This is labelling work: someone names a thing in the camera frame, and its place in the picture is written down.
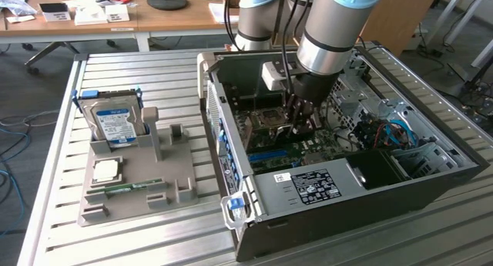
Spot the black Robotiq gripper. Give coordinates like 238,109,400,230
283,72,342,142

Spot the Nvidia graphics card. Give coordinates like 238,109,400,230
241,115,309,151

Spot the silver perforated disk bay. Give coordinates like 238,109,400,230
326,73,392,140

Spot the metal CPU socket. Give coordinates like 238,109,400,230
255,107,289,127

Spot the green motherboard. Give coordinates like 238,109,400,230
230,92,348,174

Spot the blue expansion slot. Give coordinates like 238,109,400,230
246,149,289,163

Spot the white paper stack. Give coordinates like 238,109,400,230
209,2,241,24

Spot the grey power supply unit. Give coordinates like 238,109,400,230
246,158,366,220

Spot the silver slotted disk bay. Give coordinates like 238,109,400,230
390,141,464,180

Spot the black open PC case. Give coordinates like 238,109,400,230
195,45,490,263

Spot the black round lamp base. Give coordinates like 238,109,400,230
147,0,190,11

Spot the hard disk with blue caddy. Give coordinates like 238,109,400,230
71,87,150,148

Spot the grey plastic parts rack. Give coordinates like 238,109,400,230
76,106,199,227

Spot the plain white box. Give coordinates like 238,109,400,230
104,3,130,23

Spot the green RAM stick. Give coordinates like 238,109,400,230
87,178,164,195

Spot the silver CPU chip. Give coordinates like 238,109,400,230
92,159,119,182

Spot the flat white box with cup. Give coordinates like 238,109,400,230
74,3,110,27

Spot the wooden office desk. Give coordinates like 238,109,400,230
0,0,348,52

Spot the black chair base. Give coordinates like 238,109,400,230
23,40,82,76

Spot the white box with black top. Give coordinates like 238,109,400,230
39,2,72,23

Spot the white paper label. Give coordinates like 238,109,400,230
4,14,36,24

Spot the clear plastic bag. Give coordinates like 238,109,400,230
0,0,31,16

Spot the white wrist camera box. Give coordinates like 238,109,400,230
261,61,295,91

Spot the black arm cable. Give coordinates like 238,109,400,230
279,0,309,105
223,0,243,51

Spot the red orange wire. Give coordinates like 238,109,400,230
376,123,390,148

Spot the blue data wire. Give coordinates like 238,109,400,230
386,119,420,148

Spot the grey case handle blue latch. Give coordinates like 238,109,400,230
219,190,255,230

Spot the grey floor cable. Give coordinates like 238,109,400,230
0,109,62,128

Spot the blue floor cable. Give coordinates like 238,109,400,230
0,127,30,238

